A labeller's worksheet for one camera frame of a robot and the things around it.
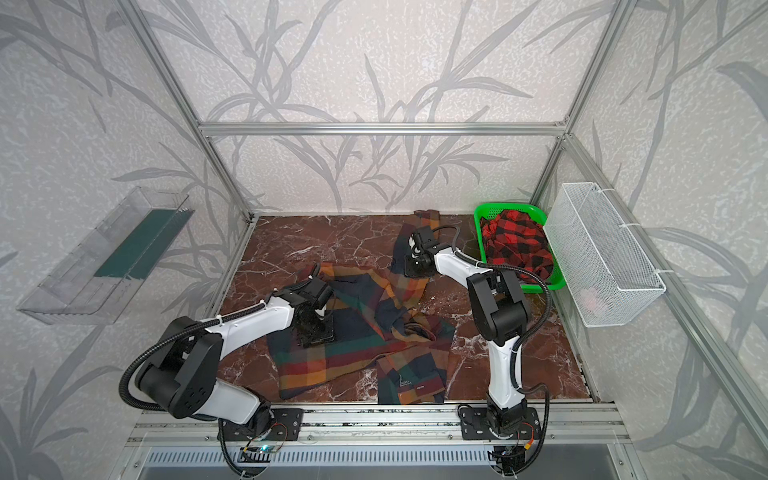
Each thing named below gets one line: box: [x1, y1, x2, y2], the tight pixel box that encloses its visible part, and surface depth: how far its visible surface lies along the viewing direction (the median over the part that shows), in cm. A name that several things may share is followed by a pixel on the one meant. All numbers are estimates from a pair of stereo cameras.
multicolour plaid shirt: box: [268, 210, 455, 405], surface depth 86 cm
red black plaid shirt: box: [480, 210, 554, 281], surface depth 104 cm
